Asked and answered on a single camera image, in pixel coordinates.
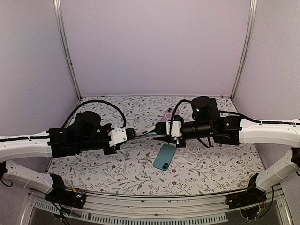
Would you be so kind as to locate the clear phone case with ring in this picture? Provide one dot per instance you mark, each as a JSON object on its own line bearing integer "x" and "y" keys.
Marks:
{"x": 193, "y": 151}

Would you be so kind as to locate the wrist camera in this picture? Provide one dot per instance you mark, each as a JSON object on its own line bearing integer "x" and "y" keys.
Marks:
{"x": 120, "y": 135}
{"x": 170, "y": 128}

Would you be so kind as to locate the blue phone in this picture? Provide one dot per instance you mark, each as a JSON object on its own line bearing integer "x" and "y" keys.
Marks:
{"x": 164, "y": 157}

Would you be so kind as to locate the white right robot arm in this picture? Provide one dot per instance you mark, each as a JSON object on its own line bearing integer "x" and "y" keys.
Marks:
{"x": 269, "y": 132}

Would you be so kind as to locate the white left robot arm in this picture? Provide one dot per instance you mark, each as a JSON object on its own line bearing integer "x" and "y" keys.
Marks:
{"x": 25, "y": 147}

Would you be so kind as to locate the aluminium frame post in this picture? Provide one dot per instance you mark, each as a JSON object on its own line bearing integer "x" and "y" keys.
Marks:
{"x": 65, "y": 47}
{"x": 245, "y": 48}

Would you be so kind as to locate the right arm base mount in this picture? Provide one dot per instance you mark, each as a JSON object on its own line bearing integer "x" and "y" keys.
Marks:
{"x": 251, "y": 195}

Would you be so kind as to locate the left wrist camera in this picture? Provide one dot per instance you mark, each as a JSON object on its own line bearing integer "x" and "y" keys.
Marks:
{"x": 120, "y": 135}

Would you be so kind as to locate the aluminium frame post back left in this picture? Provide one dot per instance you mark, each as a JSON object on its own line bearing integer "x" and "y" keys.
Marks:
{"x": 65, "y": 47}

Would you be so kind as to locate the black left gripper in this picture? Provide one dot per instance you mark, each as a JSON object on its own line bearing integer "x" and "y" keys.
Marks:
{"x": 111, "y": 151}

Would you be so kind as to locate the purple phone with ring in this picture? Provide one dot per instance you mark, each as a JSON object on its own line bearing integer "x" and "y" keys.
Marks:
{"x": 167, "y": 115}

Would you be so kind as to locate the front aluminium rail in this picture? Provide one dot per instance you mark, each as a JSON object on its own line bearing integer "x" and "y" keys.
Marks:
{"x": 114, "y": 209}

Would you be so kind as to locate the floral patterned table mat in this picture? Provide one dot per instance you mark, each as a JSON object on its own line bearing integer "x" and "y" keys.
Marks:
{"x": 220, "y": 168}

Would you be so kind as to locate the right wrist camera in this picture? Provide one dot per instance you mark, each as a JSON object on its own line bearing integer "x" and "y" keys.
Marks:
{"x": 170, "y": 128}

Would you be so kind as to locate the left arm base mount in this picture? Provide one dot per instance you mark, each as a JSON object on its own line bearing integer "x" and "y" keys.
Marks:
{"x": 74, "y": 197}

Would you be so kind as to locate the aluminium frame post back right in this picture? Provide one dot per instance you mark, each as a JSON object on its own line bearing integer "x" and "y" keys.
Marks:
{"x": 245, "y": 48}

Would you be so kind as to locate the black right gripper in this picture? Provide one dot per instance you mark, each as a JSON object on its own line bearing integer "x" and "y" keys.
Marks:
{"x": 169, "y": 139}

